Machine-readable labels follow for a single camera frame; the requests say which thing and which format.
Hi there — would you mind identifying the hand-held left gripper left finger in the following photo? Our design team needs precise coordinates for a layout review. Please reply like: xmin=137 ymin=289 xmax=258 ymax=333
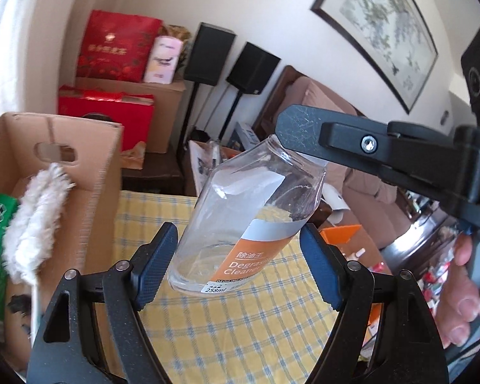
xmin=26 ymin=222 xmax=179 ymax=384

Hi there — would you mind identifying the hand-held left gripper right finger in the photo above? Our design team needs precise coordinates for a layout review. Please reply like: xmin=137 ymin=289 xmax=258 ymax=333
xmin=299 ymin=223 xmax=451 ymax=384

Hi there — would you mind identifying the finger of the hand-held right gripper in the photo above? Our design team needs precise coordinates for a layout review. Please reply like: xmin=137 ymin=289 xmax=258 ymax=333
xmin=274 ymin=104 xmax=480 ymax=205

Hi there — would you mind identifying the clear bottle with orange label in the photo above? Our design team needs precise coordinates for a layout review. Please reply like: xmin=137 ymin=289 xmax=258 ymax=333
xmin=167 ymin=134 xmax=328 ymax=297

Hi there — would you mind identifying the large cardboard box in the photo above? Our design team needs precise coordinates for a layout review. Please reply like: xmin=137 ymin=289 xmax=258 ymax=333
xmin=0 ymin=112 xmax=124 ymax=369

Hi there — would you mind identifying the white fluffy duster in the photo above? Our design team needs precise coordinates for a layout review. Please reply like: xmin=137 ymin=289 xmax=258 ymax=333
xmin=2 ymin=163 xmax=76 ymax=345

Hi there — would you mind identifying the person's right hand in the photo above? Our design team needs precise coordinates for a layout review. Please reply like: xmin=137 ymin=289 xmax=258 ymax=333
xmin=440 ymin=233 xmax=480 ymax=349

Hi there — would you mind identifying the orange cardboard fruit box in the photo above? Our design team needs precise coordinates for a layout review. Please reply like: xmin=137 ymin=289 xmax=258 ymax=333
xmin=320 ymin=224 xmax=385 ymax=340

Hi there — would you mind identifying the white rounded object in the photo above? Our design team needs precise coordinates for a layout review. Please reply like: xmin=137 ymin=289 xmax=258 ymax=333
xmin=322 ymin=188 xmax=350 ymax=225

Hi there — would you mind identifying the brown cushioned wooden sofa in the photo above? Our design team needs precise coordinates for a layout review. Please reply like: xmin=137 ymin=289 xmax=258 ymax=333
xmin=252 ymin=65 xmax=425 ymax=257

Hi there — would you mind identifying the dark wooden low table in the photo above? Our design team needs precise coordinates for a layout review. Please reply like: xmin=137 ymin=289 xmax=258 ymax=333
xmin=122 ymin=154 xmax=185 ymax=196

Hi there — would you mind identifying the yellow checked tablecloth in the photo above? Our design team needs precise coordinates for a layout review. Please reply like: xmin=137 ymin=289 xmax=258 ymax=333
xmin=112 ymin=190 xmax=385 ymax=384

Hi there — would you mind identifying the blue and white box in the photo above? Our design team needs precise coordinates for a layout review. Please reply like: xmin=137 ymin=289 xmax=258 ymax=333
xmin=228 ymin=122 xmax=260 ymax=153

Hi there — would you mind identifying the dark glossy wooden table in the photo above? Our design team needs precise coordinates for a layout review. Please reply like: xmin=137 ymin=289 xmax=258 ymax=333
xmin=378 ymin=186 xmax=470 ymax=313

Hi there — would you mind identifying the printed white paper bag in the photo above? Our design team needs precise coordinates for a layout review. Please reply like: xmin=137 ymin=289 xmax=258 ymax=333
xmin=188 ymin=140 xmax=241 ymax=196

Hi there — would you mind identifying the crumpled brown paper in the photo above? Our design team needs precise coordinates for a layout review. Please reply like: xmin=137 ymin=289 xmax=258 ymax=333
xmin=122 ymin=142 xmax=147 ymax=169

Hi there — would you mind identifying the black speaker on stand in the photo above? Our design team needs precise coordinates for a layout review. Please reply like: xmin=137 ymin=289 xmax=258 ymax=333
xmin=218 ymin=42 xmax=281 ymax=140
xmin=176 ymin=22 xmax=237 ymax=164

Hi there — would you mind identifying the framed ink painting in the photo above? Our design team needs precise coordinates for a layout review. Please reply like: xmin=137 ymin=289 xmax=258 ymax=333
xmin=310 ymin=0 xmax=441 ymax=115

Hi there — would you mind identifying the brown cardboard box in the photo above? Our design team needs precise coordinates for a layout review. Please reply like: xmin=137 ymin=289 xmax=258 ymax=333
xmin=75 ymin=76 xmax=187 ymax=155

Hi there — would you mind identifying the red gift box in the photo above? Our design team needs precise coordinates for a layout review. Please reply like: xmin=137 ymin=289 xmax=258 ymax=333
xmin=57 ymin=85 xmax=156 ymax=153

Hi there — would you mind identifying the pink carton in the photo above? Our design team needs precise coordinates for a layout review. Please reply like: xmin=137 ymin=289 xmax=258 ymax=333
xmin=143 ymin=36 xmax=185 ymax=84

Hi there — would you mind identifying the gold wrapped package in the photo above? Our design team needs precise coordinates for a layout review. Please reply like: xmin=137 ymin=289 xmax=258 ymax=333
xmin=158 ymin=24 xmax=193 ymax=49

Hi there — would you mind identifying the red floral gift bag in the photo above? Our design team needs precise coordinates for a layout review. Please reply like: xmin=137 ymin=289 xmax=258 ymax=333
xmin=76 ymin=10 xmax=163 ymax=83

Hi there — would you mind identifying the white curtain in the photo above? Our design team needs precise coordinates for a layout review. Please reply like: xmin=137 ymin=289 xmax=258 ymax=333
xmin=0 ymin=0 xmax=81 ymax=137

